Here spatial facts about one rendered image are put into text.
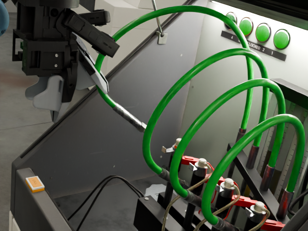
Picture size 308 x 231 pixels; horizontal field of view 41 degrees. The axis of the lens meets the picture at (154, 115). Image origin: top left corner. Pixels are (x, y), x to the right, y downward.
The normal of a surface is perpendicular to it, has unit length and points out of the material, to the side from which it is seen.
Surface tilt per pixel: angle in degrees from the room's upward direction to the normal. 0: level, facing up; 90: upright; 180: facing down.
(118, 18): 90
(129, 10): 90
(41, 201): 0
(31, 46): 90
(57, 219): 0
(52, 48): 90
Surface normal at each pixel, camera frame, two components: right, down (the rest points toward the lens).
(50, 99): 0.54, 0.46
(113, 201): 0.16, -0.91
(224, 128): -0.82, 0.10
